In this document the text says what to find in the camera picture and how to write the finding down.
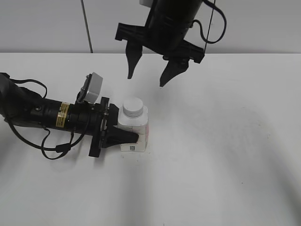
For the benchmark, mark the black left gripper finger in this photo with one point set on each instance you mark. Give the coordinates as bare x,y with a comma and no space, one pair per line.
116,136
113,115

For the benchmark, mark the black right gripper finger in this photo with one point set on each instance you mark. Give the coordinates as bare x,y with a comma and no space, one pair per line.
133,54
174,67

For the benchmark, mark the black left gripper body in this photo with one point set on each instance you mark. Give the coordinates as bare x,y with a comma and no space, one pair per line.
88,119

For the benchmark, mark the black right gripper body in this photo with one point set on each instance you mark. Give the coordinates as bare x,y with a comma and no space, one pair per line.
162,35

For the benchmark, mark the white square plastic bottle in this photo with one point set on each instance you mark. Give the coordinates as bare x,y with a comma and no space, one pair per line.
138,125

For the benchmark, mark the white round bottle cap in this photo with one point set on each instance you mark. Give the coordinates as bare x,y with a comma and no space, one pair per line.
133,107

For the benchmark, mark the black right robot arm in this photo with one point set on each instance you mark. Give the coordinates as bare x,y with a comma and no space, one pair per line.
177,10

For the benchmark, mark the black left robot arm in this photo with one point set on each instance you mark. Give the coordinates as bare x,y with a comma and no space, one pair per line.
22,107

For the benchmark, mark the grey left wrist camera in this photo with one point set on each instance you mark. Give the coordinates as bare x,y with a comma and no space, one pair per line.
91,89

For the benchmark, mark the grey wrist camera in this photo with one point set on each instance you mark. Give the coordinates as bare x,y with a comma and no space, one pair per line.
146,3
91,89

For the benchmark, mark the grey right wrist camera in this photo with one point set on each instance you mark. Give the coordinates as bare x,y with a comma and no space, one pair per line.
146,3

